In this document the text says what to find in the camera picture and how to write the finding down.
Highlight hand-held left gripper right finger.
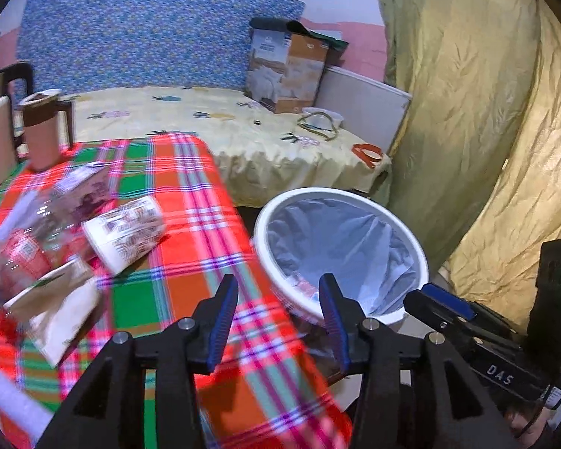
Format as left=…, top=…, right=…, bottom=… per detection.
left=319, top=273, right=519, bottom=449

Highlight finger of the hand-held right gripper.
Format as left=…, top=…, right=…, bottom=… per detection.
left=404, top=284, right=478, bottom=337

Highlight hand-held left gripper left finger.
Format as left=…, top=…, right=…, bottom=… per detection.
left=35, top=274, right=239, bottom=449

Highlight translucent bin liner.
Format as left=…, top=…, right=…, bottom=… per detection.
left=266, top=196, right=424, bottom=316

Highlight white round bin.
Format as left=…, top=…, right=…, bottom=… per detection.
left=252, top=187, right=430, bottom=326

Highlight person's right hand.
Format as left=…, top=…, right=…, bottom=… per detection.
left=507, top=407, right=561, bottom=449

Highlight plaid tablecloth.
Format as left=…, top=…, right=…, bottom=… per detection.
left=0, top=133, right=356, bottom=449

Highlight printed paper cup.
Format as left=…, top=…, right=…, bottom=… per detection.
left=82, top=195, right=165, bottom=276

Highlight crumpled paper wrapper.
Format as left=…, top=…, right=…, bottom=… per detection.
left=2, top=257, right=104, bottom=368

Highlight clear plastic wrapper packets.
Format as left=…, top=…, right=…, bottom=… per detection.
left=25, top=163, right=117, bottom=248

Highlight yellow curtain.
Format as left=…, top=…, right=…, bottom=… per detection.
left=376, top=0, right=561, bottom=333

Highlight red packet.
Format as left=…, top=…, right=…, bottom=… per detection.
left=0, top=229, right=52, bottom=293

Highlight white board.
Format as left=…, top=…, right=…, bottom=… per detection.
left=315, top=65, right=412, bottom=155

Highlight white foam net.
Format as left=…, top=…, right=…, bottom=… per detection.
left=0, top=369, right=54, bottom=433

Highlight printed cardboard box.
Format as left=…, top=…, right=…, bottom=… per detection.
left=243, top=28, right=332, bottom=115

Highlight dark cloth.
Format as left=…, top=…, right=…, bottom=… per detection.
left=250, top=17, right=349, bottom=52

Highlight blue floral headboard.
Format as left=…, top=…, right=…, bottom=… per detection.
left=16, top=0, right=307, bottom=97

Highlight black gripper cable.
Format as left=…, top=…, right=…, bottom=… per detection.
left=512, top=400, right=545, bottom=440

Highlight orange strap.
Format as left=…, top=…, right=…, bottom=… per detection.
left=350, top=143, right=385, bottom=168

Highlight pink mug with brown handle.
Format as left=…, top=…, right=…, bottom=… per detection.
left=18, top=89, right=76, bottom=174

